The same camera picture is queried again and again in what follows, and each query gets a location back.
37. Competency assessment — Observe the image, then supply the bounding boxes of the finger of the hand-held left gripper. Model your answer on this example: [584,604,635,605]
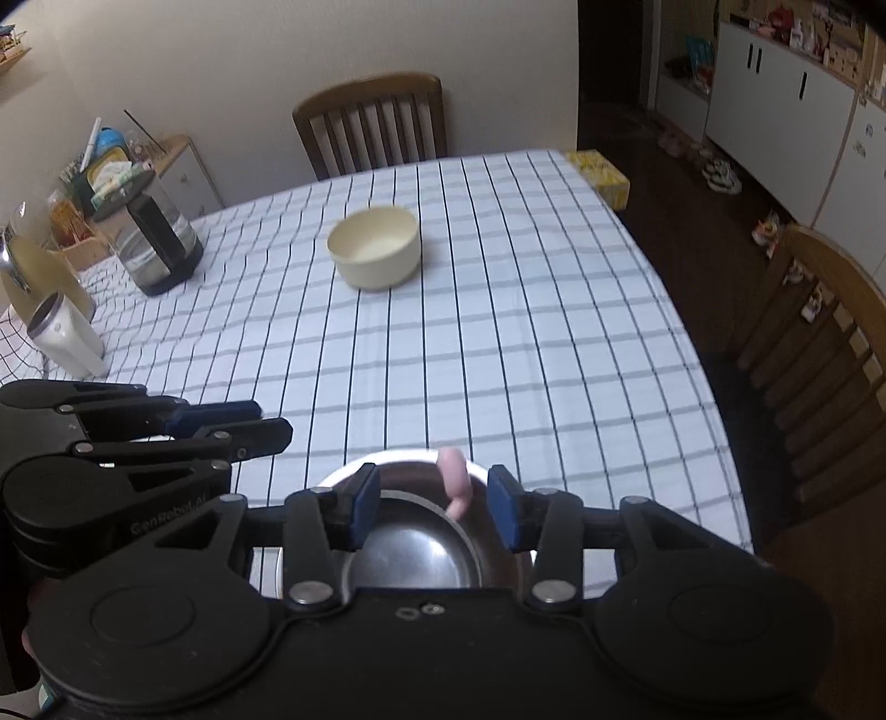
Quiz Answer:
[72,417,295,504]
[0,379,264,441]

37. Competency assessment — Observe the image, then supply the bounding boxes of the person's left hand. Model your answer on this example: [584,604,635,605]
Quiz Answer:
[19,579,51,655]

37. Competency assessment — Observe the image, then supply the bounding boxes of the white cabinet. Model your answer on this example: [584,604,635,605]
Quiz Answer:
[651,0,886,231]

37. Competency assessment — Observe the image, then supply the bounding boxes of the glass kettle with black base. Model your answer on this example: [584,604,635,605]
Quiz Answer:
[93,169,205,297]

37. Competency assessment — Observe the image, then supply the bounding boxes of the stainless steel bowl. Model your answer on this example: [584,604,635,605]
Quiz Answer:
[277,450,538,600]

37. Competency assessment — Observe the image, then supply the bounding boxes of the white checked tablecloth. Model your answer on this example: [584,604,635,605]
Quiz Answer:
[0,148,755,598]

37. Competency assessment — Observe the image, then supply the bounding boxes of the white plastic jug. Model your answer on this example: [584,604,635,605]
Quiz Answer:
[26,292,110,379]

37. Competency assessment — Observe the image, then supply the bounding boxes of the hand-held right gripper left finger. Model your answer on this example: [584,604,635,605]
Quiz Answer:
[152,462,382,614]

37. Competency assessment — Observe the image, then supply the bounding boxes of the yellow tissue box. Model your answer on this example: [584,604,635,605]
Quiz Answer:
[564,148,632,212]

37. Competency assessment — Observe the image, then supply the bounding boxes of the small pink curved object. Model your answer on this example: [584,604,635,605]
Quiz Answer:
[436,447,476,520]

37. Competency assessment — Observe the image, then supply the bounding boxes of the green and white box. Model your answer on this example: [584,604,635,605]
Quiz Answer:
[84,158,154,210]

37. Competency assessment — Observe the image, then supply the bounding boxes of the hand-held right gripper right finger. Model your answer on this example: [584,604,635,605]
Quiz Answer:
[486,465,769,614]

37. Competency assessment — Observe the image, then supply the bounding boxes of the wooden wall shelf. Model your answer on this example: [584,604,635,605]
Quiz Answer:
[0,24,34,79]

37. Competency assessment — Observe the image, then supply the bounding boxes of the pair of sneakers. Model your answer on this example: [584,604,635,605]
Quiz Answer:
[702,158,744,196]

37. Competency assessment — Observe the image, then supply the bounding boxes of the wooden side cabinet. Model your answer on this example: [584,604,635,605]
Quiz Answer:
[42,135,226,272]

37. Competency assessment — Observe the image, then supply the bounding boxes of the cream bowl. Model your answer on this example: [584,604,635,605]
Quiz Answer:
[327,206,422,292]

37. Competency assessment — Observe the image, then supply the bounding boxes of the wooden slat-back chair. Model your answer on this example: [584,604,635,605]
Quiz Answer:
[720,223,886,536]
[292,73,450,182]

